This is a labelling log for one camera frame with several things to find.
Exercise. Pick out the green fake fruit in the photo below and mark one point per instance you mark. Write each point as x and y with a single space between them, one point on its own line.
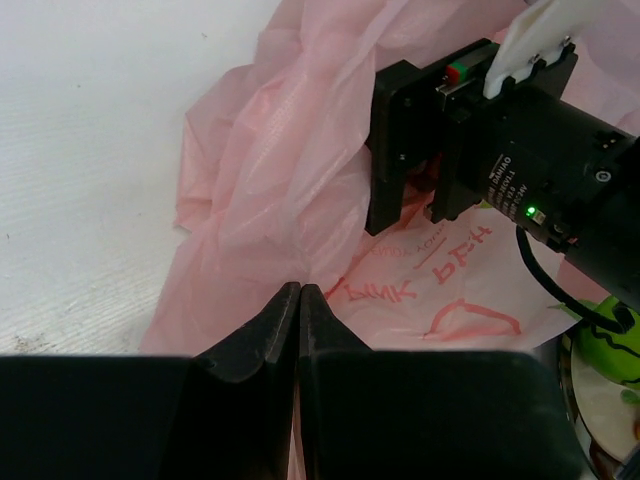
614 356

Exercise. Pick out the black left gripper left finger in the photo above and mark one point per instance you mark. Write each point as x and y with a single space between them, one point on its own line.
225 413

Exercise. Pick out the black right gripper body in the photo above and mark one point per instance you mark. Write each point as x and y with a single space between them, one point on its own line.
568 178

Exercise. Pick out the dark rimmed beige plate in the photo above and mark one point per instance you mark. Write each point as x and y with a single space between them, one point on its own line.
605 415

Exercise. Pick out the pink floral plastic bag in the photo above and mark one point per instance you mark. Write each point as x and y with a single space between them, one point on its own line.
273 183

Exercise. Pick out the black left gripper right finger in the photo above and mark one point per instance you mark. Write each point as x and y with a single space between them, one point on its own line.
375 414

